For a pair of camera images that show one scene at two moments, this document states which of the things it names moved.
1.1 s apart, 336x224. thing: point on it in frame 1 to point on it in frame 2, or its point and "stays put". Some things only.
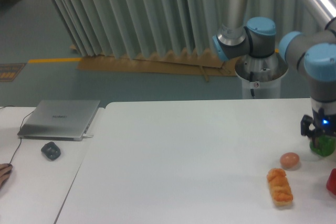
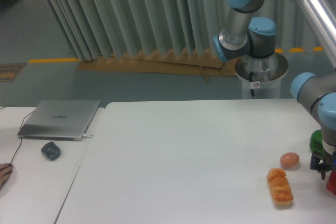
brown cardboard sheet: x=201 y=62 stays put
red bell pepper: x=331 y=181 stays put
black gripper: x=324 y=124 to x=327 y=162
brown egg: x=289 y=160 stays put
